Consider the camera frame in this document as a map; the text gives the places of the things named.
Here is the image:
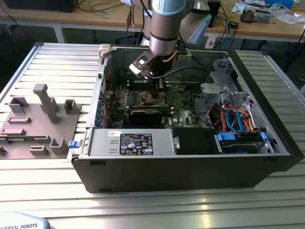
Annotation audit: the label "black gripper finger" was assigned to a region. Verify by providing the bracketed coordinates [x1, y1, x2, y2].
[152, 80, 168, 99]

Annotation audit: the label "metal socket cover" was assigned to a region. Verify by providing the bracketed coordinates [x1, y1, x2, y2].
[142, 92, 169, 107]

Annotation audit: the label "CPU socket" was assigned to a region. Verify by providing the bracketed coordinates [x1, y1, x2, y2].
[140, 90, 169, 107]

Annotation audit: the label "CPU cooler heatsink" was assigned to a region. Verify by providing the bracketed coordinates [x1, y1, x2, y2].
[240, 7, 257, 24]

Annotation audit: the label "black graphics card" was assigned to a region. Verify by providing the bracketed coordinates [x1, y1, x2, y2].
[125, 107, 173, 125]

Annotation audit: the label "green motherboard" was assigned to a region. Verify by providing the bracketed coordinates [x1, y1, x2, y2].
[104, 82, 203, 129]

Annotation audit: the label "grey metal drive cage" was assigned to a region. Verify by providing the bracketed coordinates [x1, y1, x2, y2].
[199, 82, 251, 105]

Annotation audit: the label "grey case latch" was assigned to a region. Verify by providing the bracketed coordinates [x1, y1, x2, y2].
[98, 44, 112, 59]

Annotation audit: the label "blue expansion card retainer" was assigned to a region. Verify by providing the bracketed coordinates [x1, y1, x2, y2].
[94, 90, 105, 127]

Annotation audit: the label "grey power supply unit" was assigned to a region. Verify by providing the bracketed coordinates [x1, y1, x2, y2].
[82, 128, 180, 158]

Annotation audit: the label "blue disk carrier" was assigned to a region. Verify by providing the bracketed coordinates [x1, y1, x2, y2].
[213, 130, 267, 155]

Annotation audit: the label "black PC case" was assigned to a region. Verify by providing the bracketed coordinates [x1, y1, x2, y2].
[71, 43, 305, 194]

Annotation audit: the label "silver hard disk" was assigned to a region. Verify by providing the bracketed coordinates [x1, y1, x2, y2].
[220, 141, 260, 155]

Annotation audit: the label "wooden desk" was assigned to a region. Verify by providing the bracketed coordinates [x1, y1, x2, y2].
[204, 0, 305, 43]
[0, 0, 146, 43]

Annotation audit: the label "grey electronic device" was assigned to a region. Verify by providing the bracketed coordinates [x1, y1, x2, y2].
[253, 10, 272, 24]

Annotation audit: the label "grey parts rack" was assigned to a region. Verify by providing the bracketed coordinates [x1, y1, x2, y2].
[0, 83, 83, 160]

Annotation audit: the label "white paper sheets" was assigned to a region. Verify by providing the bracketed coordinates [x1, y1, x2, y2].
[274, 13, 305, 26]

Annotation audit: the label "blue cardboard box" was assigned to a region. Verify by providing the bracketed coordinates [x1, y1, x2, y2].
[264, 0, 295, 9]

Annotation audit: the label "pale blue teach pendant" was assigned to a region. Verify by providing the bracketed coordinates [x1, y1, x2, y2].
[0, 212, 51, 229]

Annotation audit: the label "brown braided cable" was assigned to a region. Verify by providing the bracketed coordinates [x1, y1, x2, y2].
[162, 49, 179, 64]

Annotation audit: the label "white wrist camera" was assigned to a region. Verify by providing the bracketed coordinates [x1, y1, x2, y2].
[128, 52, 154, 81]

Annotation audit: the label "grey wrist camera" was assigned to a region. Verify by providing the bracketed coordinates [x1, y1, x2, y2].
[177, 47, 193, 62]

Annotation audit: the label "black camera cable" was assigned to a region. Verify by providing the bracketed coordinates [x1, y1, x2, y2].
[151, 65, 212, 79]

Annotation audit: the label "grey metal case bracket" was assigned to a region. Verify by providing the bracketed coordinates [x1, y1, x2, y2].
[206, 58, 237, 87]

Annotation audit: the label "orange wire bundle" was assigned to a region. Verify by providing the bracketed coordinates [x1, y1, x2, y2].
[238, 109, 255, 132]
[209, 104, 227, 131]

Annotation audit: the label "blue data wire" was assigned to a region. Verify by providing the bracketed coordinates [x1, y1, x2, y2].
[225, 108, 247, 134]

